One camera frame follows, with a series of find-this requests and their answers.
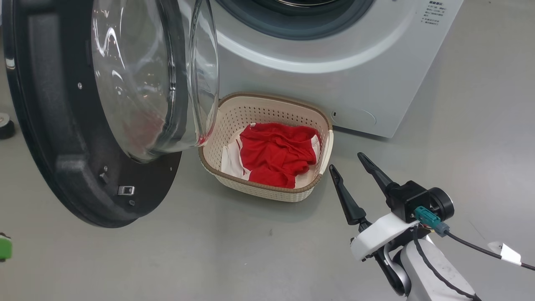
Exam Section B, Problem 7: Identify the red white garment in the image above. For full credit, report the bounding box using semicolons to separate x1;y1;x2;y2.
220;122;323;189

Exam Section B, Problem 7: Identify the right black cable teal connector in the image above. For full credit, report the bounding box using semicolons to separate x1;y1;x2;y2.
414;205;535;271

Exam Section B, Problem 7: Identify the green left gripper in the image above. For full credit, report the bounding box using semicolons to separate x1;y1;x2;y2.
0;233;13;263

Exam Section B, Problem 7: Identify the white washing machine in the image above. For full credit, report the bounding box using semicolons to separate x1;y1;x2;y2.
208;0;465;139

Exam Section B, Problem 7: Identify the cream perforated laundry basket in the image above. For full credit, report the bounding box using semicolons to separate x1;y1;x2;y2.
198;92;335;204

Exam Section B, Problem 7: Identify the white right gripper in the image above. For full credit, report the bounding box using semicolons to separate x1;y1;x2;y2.
329;152;419;263

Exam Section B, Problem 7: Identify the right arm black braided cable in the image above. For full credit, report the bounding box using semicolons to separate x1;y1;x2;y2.
412;227;482;301

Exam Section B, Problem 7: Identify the round glass washing machine door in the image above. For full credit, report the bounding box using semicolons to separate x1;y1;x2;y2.
2;0;220;229

